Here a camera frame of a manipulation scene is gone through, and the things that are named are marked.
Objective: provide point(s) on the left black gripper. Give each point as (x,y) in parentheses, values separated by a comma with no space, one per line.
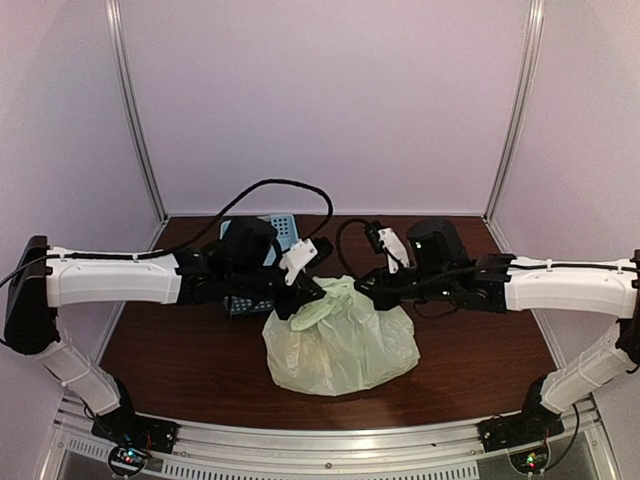
(299,295)

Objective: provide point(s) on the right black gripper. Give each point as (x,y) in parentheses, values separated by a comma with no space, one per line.
(383,297)

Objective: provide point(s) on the light green plastic bag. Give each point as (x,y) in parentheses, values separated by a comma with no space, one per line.
(340,344)

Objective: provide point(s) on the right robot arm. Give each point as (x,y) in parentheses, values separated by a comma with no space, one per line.
(581,291)

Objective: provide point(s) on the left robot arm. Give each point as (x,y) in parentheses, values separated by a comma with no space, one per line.
(48,278)

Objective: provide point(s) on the right circuit board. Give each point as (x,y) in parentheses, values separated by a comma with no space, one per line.
(530,461)

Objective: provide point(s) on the circuit board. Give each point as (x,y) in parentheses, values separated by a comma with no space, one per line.
(126,461)
(530,461)

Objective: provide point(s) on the left circuit board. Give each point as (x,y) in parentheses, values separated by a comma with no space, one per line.
(126,461)

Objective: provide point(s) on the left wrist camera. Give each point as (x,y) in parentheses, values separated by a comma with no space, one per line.
(304,253)

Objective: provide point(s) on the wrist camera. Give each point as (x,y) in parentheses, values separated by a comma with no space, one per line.
(384,240)
(304,253)

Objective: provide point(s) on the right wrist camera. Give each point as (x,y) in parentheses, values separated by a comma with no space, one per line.
(384,240)

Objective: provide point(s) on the front aluminium rail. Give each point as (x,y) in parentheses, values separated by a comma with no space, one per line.
(450,450)

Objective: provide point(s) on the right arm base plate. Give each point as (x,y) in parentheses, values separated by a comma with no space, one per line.
(508,432)

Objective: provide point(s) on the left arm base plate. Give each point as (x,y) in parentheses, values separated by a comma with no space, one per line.
(153,435)

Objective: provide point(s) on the right aluminium frame post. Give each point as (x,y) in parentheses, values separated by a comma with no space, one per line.
(533,34)

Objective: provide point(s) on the aluminium frame post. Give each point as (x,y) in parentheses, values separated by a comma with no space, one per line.
(533,34)
(132,115)

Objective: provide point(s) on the left aluminium frame post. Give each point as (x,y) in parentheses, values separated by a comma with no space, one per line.
(132,115)

